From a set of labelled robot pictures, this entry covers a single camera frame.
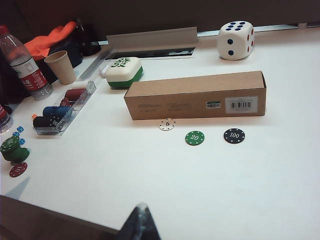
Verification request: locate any white poker chip upright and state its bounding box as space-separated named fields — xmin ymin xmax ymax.
xmin=86 ymin=81 xmax=97 ymax=95

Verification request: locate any long brown cardboard box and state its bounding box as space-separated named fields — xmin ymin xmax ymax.
xmin=123 ymin=70 xmax=268 ymax=121

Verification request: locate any beige paper cup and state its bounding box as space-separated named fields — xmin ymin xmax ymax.
xmin=44 ymin=50 xmax=77 ymax=86

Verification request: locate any white poker chip 5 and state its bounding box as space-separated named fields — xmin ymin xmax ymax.
xmin=158 ymin=117 xmax=177 ymax=131

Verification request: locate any large white die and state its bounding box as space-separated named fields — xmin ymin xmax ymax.
xmin=216 ymin=20 xmax=256 ymax=61

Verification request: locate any clear red-label bottle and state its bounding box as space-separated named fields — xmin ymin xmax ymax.
xmin=0 ymin=103 xmax=13 ymax=136

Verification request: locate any black poker chip 100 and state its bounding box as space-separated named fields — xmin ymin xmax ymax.
xmin=223 ymin=127 xmax=246 ymax=144

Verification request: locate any white green mahjong tile block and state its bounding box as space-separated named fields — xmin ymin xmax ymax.
xmin=104 ymin=56 xmax=144 ymax=90

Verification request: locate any orange cloth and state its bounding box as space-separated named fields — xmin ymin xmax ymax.
xmin=24 ymin=21 xmax=77 ymax=61

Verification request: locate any wide grey desk divider panel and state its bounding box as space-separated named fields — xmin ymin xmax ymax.
xmin=14 ymin=0 xmax=320 ymax=42

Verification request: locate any grey metal cable tray lid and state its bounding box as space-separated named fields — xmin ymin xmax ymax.
xmin=106 ymin=26 xmax=200 ymax=52

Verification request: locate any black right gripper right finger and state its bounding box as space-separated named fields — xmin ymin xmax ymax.
xmin=140 ymin=203 xmax=161 ymax=240

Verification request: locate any black desk holder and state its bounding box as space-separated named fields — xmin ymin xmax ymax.
xmin=74 ymin=18 xmax=102 ymax=57

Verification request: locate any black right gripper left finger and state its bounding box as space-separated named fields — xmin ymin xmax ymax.
xmin=122 ymin=203 xmax=143 ymax=240

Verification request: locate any clear plastic tray lid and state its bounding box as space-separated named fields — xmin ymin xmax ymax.
xmin=74 ymin=48 xmax=112 ymax=81

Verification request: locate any green poker chip 20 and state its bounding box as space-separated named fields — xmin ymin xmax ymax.
xmin=184 ymin=130 xmax=206 ymax=146

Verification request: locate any red poker chip stack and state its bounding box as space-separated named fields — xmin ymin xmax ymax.
xmin=59 ymin=88 xmax=87 ymax=107

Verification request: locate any blue poker chip stack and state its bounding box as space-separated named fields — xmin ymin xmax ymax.
xmin=42 ymin=105 xmax=73 ymax=121

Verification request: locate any green poker chip stack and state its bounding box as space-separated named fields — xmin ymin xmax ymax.
xmin=0 ymin=136 xmax=30 ymax=162

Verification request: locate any clear plastic chip tray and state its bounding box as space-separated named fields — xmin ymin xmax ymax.
xmin=33 ymin=80 xmax=98 ymax=137

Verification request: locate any tall red-label water bottle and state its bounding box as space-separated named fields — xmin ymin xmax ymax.
xmin=0 ymin=24 xmax=54 ymax=102

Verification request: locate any black poker chip stack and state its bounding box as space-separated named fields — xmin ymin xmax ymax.
xmin=32 ymin=115 xmax=62 ymax=131

